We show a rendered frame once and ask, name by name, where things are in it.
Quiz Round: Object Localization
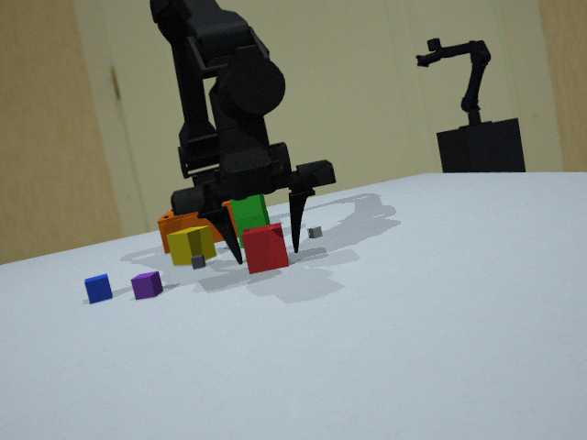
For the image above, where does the green block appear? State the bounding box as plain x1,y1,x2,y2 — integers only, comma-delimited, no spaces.
235,211,270,248
230,193,267,220

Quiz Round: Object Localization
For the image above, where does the yellow cube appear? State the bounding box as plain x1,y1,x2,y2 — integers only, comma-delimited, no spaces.
167,225,216,266

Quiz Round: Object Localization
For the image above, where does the purple block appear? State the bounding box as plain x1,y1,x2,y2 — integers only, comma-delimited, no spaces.
131,271,163,300

